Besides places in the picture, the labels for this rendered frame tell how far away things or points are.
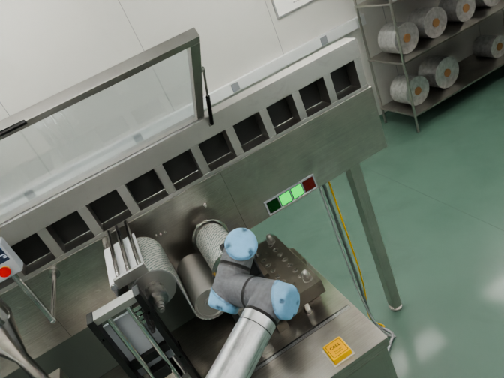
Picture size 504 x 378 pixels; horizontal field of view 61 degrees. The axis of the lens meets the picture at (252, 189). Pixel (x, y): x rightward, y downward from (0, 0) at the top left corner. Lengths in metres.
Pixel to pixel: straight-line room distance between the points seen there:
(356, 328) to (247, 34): 3.09
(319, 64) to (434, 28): 3.00
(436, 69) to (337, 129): 3.00
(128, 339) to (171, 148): 0.67
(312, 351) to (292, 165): 0.73
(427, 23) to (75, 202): 3.76
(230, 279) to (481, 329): 1.92
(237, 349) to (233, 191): 0.95
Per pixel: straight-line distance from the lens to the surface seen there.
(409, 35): 4.50
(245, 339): 0.89
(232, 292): 0.98
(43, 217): 1.65
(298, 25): 4.37
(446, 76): 4.89
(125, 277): 1.36
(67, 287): 1.77
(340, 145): 1.90
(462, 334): 2.69
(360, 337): 1.58
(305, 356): 1.60
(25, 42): 3.87
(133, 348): 1.39
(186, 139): 1.62
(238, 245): 0.99
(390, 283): 2.68
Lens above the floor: 2.11
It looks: 27 degrees down
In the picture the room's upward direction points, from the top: 24 degrees counter-clockwise
